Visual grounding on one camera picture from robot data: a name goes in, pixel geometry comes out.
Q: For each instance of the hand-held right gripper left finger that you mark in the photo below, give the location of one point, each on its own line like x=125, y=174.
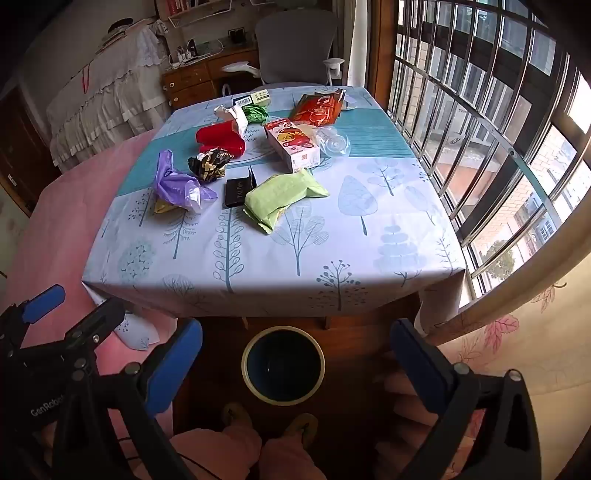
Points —
x=173, y=369

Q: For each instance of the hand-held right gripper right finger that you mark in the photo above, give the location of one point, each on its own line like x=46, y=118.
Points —
x=418, y=369

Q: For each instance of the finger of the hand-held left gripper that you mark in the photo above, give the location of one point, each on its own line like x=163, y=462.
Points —
x=42, y=302
x=99, y=321

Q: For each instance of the blue bin with cream rim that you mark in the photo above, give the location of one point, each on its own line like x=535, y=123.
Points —
x=283, y=369

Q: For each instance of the beige small box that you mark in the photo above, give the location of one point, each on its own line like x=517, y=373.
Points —
x=291, y=145

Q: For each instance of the orange gold foil bag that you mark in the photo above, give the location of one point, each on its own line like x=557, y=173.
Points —
x=318, y=110

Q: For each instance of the yellow slipper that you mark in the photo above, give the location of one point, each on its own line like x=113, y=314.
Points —
x=302, y=427
x=236, y=415

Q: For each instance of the person's left leg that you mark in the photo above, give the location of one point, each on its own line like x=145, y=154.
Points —
x=217, y=452

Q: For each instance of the person's leg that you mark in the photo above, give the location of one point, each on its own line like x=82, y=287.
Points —
x=217, y=452
x=291, y=461

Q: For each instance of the cream leaf print curtain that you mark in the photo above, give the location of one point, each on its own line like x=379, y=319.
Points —
x=531, y=350

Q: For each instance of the yellow wrapper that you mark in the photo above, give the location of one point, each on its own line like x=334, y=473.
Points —
x=162, y=207

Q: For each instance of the person's right leg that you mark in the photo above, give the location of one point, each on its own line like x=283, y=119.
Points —
x=291, y=461

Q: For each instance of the dark wooden door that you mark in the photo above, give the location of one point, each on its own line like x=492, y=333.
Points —
x=23, y=147

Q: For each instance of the purple plastic bag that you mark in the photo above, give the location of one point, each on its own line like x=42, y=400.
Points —
x=178, y=182

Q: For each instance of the small black box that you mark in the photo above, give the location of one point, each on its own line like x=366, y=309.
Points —
x=235, y=191

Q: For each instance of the black gold crumpled wrapper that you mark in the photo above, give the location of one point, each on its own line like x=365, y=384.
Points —
x=207, y=164

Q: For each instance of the light green packet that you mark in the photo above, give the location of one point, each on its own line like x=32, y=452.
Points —
x=281, y=194

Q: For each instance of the red glossy packet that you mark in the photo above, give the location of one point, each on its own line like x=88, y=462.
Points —
x=217, y=136

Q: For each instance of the furniture under white lace cloth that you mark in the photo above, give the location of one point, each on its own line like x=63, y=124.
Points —
x=106, y=92

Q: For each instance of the metal window grille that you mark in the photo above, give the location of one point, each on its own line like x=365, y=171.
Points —
x=511, y=151

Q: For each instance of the clear plastic container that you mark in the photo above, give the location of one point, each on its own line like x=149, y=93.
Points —
x=333, y=141

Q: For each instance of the white crumpled paper bag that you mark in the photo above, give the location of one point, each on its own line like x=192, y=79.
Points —
x=234, y=117

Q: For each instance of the wooden desk with drawers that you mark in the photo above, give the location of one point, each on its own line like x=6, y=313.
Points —
x=189, y=83

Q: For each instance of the green crumpled paper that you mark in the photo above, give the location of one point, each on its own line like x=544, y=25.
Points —
x=256, y=113

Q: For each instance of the green white small box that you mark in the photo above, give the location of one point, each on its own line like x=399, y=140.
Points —
x=254, y=99

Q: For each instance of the small cosmetic bottles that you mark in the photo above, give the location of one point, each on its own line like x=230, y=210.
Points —
x=183, y=55

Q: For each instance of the row of books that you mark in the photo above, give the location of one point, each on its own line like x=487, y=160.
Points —
x=178, y=5

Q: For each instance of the white curtain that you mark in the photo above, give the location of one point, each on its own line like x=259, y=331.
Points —
x=358, y=41

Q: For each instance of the grey office chair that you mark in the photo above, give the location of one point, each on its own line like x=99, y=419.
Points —
x=295, y=41

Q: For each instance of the small black frame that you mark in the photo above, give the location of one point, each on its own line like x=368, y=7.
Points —
x=237, y=35

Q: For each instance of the white wall shelf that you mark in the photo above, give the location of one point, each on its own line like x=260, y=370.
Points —
x=203, y=16

